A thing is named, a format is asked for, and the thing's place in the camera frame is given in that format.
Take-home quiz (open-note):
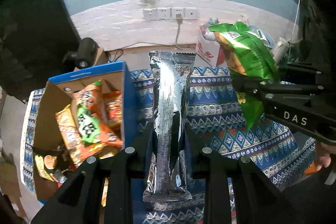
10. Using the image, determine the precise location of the green snack bag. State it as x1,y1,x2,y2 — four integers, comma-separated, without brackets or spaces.
209,22,280,129

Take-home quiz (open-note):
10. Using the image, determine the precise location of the yellow biscuit tube pack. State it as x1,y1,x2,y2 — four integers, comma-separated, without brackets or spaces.
98,146,118,207

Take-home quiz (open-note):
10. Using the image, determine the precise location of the silver foil snack pack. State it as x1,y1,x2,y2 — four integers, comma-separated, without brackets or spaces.
143,51,195,202

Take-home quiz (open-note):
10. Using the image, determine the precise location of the orange green rice cracker bag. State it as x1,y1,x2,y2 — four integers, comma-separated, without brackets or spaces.
71,80,123,148

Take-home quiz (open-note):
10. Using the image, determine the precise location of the red noodle snack bag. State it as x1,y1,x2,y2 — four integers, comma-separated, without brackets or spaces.
103,91,122,130

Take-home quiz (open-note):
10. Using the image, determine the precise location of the gold orange biscuit pack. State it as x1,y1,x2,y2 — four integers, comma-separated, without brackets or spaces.
55,105,104,167

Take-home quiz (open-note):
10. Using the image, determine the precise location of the black snack bag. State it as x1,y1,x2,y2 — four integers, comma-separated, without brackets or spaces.
33,145,76,184

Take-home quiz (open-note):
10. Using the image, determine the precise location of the person right hand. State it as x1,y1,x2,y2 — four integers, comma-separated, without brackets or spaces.
314,141,334,172

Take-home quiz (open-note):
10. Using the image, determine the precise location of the patterned blue tablecloth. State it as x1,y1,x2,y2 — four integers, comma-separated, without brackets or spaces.
20,63,315,223

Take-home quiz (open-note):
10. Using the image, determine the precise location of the white electric kettle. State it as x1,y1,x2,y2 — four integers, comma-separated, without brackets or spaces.
270,38,290,64

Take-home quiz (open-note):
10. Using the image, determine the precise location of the light blue waste bin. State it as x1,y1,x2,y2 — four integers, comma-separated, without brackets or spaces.
248,25,274,50

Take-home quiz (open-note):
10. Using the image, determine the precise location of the small brown cardboard box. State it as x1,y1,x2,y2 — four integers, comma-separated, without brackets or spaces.
74,48,108,71

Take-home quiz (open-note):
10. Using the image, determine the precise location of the blue cardboard box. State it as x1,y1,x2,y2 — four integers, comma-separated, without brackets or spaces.
31,61,138,204

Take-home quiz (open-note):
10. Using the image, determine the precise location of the grey plug and cable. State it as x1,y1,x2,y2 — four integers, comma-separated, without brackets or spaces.
107,13,198,63

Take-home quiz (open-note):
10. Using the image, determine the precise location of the white wall socket row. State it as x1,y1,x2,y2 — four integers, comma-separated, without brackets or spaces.
143,7,200,21

